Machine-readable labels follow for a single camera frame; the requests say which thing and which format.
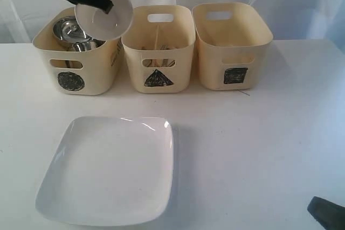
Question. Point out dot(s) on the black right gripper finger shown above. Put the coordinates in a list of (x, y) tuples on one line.
[(328, 214)]

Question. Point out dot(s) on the white round bowl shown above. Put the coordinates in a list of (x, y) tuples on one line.
[(102, 26)]

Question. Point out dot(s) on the steel bowl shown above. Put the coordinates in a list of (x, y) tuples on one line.
[(67, 32)]

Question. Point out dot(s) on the steel mug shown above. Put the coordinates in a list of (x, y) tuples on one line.
[(85, 46)]

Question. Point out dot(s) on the steel fork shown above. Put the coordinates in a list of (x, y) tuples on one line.
[(167, 47)]

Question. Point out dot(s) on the cream bin with circle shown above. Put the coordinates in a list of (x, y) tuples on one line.
[(81, 73)]

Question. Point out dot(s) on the cream bin with triangle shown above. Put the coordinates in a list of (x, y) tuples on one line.
[(157, 71)]

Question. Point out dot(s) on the cream bin with square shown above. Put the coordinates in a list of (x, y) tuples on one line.
[(233, 41)]

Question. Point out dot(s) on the white square plate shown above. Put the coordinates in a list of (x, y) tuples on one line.
[(109, 171)]

